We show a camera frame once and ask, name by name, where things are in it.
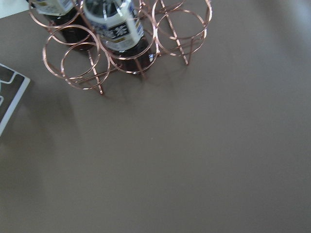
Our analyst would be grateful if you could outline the dark drink bottle in rack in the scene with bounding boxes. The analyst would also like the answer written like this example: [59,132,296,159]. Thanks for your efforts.
[27,0,94,50]

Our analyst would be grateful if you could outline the copper wire bottle rack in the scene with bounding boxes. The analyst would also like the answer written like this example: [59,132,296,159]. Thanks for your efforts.
[28,0,212,94]

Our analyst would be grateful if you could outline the white wire cup rack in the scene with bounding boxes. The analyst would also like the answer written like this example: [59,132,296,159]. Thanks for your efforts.
[0,64,31,135]

